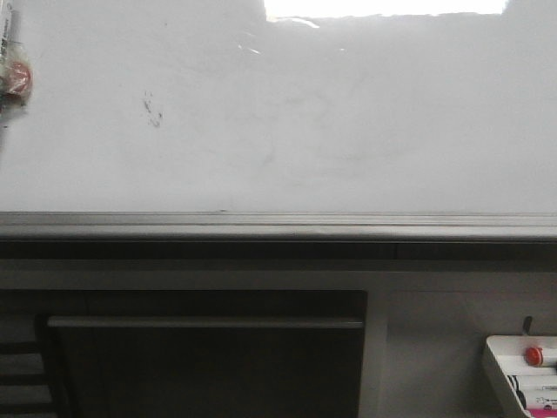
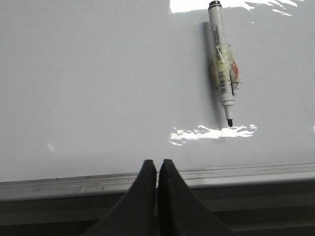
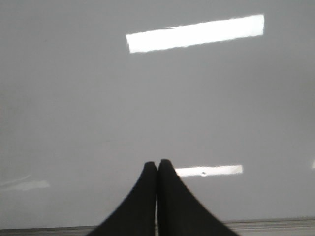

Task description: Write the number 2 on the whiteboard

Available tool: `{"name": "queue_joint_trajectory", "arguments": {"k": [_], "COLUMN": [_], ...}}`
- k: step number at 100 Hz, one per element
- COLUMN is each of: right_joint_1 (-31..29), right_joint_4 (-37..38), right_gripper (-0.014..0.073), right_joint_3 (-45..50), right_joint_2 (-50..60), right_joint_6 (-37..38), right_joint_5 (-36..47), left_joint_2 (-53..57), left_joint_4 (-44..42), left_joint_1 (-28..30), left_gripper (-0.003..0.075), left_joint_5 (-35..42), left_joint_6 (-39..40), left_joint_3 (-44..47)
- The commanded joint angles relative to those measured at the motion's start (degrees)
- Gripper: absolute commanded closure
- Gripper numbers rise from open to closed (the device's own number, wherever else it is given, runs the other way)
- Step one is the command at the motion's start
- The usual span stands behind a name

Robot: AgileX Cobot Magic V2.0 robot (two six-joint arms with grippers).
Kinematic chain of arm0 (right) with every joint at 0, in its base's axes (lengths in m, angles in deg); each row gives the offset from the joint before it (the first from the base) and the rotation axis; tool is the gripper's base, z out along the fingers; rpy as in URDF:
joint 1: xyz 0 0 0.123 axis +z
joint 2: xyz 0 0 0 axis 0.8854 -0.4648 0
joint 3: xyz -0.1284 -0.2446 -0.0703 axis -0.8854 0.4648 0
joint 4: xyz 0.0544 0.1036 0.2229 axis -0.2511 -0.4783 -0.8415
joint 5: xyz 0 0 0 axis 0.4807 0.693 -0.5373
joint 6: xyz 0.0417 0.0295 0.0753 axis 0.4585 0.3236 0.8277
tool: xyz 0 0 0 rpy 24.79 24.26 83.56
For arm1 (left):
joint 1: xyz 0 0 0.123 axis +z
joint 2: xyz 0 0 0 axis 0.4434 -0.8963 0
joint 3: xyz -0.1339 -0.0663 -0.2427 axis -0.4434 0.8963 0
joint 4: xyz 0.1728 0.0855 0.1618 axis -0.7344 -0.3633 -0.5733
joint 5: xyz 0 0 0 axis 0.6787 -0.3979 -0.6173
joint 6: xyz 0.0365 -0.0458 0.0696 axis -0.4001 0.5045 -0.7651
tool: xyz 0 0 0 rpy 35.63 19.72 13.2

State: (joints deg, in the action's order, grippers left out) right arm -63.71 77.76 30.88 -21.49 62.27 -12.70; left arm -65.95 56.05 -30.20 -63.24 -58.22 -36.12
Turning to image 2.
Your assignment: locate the white taped whiteboard marker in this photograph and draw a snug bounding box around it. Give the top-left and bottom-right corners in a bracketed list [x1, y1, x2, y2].
[208, 0, 240, 127]

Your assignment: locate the white whiteboard with aluminium frame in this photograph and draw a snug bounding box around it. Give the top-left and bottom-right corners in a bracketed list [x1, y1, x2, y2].
[0, 0, 315, 202]

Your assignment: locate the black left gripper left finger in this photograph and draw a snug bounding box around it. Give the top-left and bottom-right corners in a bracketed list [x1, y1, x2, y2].
[85, 160, 157, 236]

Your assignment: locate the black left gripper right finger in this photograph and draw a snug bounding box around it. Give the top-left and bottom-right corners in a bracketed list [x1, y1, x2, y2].
[157, 159, 237, 236]

